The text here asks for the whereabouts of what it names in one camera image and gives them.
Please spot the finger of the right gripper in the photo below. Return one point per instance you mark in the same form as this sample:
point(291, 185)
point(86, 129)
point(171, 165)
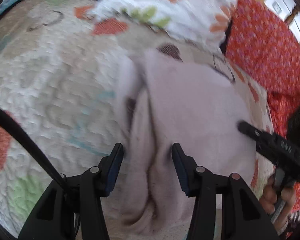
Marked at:
point(255, 134)

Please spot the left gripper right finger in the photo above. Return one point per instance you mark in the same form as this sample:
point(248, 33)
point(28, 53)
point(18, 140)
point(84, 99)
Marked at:
point(243, 217)

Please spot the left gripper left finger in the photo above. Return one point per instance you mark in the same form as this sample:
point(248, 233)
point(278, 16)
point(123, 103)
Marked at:
point(62, 212)

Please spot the pink floral knit cardigan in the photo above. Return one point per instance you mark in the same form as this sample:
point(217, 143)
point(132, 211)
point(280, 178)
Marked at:
point(164, 98)

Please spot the person's right hand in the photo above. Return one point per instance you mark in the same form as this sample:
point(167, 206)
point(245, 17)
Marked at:
point(269, 199)

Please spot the orange floral blanket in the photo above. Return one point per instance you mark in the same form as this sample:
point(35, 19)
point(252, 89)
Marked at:
point(262, 45)

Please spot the white floral pillow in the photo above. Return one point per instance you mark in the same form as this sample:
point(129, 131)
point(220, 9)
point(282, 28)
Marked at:
point(200, 21)

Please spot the quilted heart pattern bedspread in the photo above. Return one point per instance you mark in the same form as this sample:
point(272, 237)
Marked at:
point(57, 81)

